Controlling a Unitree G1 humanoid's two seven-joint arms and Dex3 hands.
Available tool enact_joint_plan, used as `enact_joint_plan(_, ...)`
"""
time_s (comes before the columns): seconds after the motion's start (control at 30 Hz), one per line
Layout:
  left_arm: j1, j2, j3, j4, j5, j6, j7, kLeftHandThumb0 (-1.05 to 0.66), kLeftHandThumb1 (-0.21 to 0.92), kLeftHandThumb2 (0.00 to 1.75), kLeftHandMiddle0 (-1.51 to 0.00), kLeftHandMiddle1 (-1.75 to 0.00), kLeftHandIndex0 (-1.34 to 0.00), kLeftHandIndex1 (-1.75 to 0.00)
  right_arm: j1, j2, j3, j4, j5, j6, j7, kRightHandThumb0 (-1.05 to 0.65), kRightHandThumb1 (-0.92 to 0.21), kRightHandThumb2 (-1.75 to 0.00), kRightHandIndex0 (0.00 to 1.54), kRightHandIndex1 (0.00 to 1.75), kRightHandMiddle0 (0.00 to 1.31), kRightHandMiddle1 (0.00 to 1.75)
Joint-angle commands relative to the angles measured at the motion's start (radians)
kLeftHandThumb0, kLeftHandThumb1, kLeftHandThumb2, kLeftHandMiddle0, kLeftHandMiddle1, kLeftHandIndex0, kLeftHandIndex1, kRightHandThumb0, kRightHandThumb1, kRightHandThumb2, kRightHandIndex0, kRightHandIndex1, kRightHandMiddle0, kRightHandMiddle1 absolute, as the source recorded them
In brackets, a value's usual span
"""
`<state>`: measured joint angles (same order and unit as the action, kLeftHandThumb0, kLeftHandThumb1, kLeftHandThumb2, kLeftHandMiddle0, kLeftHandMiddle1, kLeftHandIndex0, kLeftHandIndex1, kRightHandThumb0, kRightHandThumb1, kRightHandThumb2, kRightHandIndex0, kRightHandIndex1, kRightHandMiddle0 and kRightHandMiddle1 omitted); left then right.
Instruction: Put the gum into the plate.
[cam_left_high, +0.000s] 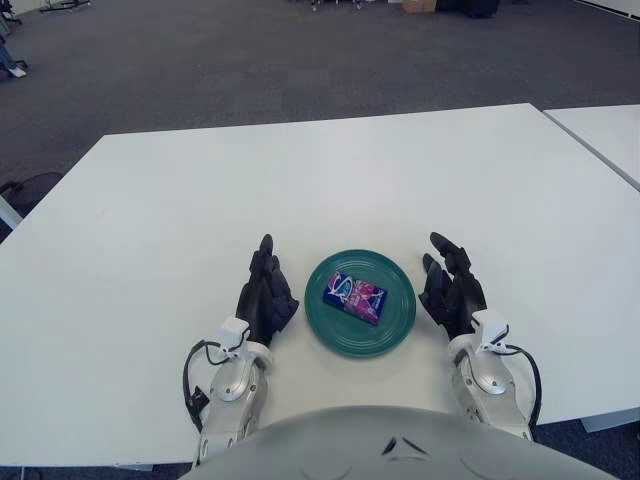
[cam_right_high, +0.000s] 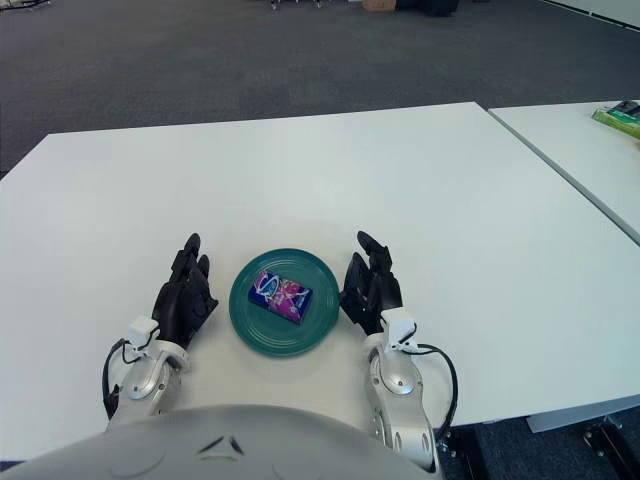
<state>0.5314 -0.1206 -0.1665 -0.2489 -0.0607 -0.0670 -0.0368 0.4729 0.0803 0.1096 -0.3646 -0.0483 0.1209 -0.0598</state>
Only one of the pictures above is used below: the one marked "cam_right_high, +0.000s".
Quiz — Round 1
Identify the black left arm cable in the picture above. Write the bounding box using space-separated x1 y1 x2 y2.
102 337 146 421

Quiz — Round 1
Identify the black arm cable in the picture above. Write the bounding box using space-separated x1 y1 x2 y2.
102 337 146 421
414 342 459 439

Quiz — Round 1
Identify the black cabinet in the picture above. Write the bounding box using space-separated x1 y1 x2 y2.
397 0 461 15

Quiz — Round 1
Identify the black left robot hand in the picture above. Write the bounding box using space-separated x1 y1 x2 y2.
152 232 220 351

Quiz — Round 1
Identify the grey robot torso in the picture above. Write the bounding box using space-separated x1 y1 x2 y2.
0 404 436 480

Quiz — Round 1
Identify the white table frame beam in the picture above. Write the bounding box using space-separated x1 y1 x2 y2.
527 399 640 434

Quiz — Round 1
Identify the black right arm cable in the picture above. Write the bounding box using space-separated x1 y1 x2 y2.
414 342 459 439

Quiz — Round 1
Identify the green box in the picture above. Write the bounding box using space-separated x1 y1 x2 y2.
591 99 640 140

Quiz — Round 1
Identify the teal ceramic plate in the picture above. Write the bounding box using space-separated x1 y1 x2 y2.
228 248 341 359

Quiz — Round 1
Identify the black table foot frame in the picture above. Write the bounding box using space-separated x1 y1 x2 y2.
582 417 640 480
437 427 491 480

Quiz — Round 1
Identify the purple blue gum pack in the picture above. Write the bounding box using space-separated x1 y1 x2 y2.
248 269 315 326

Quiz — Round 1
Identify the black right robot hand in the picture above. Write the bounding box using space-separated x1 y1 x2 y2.
338 230 404 337

